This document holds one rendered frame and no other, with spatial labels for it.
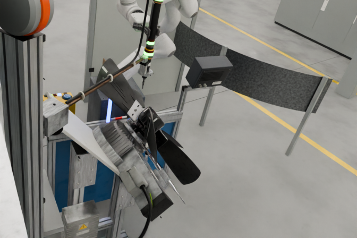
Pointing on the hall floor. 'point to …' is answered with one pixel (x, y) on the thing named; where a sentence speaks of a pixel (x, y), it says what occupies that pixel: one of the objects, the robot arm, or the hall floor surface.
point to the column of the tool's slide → (24, 121)
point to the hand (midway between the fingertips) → (152, 31)
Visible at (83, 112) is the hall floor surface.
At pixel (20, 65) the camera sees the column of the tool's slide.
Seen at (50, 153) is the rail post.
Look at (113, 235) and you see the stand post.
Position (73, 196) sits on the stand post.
